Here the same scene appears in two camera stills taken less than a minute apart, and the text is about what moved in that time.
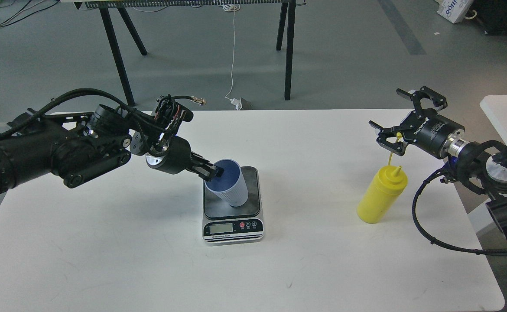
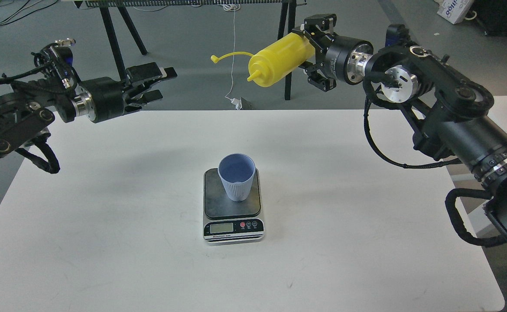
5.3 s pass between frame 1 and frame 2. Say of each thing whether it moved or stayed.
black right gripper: moved
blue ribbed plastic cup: moved
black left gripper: moved
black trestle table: stayed
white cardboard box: stayed
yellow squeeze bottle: moved
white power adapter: stayed
